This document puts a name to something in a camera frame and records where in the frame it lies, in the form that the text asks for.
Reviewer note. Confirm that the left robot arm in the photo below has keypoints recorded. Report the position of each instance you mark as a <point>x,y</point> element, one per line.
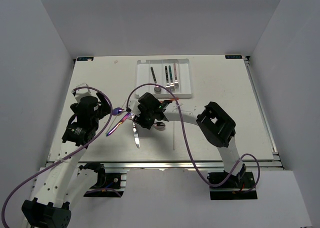
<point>51,205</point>

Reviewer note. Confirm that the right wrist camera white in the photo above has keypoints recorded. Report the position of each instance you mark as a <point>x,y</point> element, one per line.
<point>132,109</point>

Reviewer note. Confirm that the pink handle fork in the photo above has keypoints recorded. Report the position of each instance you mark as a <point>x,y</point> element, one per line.
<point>176,82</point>

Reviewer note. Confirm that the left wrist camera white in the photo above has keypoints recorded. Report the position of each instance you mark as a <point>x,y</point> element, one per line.
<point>82,91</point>

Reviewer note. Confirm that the white cutlery tray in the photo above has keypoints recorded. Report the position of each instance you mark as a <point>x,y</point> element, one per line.
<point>143,75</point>

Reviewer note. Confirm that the silver ornate knife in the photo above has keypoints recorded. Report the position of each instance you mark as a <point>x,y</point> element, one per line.
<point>136,135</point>

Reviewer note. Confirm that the pink handle spoon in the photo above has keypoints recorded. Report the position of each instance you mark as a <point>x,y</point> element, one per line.
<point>160,126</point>

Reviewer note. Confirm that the black handle spoon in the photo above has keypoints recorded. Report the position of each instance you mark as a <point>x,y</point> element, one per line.
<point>157,88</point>

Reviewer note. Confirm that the clear chopstick centre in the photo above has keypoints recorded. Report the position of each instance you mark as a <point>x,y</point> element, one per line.
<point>174,136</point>

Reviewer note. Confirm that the iridescent purple spoon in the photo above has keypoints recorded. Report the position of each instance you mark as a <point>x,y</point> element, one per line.
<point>118,111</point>

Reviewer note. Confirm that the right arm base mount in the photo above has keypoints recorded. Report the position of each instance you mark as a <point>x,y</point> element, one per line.
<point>235,191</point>

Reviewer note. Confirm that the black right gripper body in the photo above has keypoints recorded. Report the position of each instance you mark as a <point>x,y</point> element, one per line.
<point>145,119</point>

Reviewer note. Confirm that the black handle fork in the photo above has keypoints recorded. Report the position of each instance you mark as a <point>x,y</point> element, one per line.
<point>167,78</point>

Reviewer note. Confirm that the teal handle fork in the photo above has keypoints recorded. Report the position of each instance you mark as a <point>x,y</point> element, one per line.
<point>172,85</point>

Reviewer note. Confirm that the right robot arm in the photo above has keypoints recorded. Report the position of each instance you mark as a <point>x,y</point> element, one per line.
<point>215,124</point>

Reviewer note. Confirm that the iridescent rainbow knife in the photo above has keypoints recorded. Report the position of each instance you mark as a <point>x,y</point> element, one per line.
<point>123,119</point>

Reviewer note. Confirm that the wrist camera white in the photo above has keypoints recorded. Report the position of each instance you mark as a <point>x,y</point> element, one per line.
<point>132,109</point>
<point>82,91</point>

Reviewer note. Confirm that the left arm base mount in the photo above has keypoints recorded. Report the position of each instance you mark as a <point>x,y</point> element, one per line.
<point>108,184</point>

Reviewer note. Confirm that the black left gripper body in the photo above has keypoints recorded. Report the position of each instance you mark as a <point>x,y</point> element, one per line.
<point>74,107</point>

